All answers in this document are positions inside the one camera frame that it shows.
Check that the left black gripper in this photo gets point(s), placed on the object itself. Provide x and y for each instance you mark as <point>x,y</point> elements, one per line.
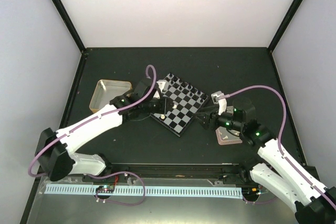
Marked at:
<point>163,109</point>

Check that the light blue slotted cable duct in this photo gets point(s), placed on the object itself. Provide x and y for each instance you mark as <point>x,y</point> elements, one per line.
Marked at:
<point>149,191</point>

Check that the gold metal tin tray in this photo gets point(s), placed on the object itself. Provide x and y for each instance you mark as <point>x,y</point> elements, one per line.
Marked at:
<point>107,90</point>

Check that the pink tray with pieces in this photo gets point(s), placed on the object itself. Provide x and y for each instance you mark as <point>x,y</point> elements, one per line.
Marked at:
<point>233,136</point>

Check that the black and white chessboard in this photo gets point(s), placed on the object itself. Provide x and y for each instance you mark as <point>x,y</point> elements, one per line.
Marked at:
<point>187,100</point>

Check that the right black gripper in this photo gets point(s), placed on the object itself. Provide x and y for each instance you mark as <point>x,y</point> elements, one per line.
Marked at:
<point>209,115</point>

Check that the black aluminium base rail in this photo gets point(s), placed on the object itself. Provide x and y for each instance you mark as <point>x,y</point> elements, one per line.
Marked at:
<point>229,174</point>

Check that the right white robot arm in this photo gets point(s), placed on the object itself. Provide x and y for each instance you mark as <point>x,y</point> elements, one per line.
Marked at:
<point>273,167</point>

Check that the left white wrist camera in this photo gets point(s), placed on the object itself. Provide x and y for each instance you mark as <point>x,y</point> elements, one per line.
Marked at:
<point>163,85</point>

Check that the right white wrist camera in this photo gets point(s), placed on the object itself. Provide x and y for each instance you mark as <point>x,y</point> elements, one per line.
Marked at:
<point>219,99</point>

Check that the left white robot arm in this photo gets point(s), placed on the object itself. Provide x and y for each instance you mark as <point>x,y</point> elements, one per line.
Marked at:
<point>57,150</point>

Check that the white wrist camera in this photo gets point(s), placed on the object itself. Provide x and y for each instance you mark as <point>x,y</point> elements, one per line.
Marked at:
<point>163,85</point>
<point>219,99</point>

